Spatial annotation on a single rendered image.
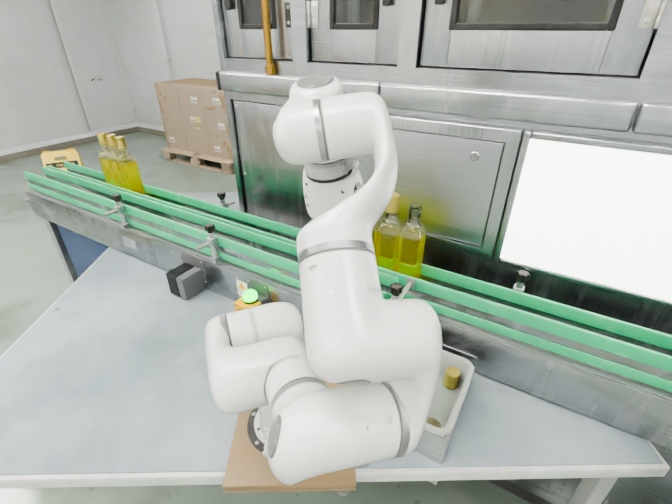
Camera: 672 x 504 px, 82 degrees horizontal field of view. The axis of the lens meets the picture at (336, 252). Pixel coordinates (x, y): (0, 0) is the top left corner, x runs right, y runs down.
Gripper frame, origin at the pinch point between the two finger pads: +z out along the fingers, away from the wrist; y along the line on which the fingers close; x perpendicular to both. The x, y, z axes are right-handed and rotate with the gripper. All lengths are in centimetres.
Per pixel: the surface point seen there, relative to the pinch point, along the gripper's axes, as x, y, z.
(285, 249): -16.7, 32.9, 28.8
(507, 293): -26.3, -27.8, 30.3
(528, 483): -17, -50, 112
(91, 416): 44, 46, 33
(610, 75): -55, -35, -11
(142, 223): -9, 92, 30
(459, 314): -17.8, -19.0, 33.3
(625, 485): -22, -72, 93
